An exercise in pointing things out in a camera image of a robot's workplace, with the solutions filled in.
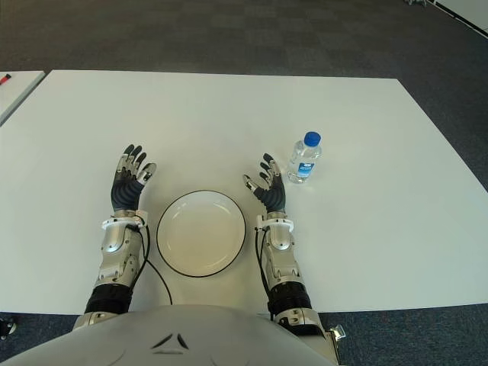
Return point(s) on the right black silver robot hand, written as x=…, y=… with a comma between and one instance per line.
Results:
x=274, y=196

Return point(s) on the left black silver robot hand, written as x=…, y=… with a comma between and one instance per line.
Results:
x=124, y=194

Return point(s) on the clear water bottle blue cap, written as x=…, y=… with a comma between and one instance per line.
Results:
x=305, y=160

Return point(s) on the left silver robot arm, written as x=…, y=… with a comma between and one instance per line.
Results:
x=114, y=244

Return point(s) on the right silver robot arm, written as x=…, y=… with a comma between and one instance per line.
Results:
x=280, y=244

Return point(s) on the white plate black rim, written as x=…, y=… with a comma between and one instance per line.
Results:
x=200, y=236

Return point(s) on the grey robot torso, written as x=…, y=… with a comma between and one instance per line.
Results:
x=171, y=343

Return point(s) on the red marker pen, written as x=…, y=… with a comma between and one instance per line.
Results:
x=5, y=79

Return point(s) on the black caster wheel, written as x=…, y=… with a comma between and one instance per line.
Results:
x=7, y=329

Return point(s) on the white panel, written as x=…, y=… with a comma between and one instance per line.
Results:
x=469, y=13

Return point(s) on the silver metal bracket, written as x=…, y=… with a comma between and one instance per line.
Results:
x=338, y=332

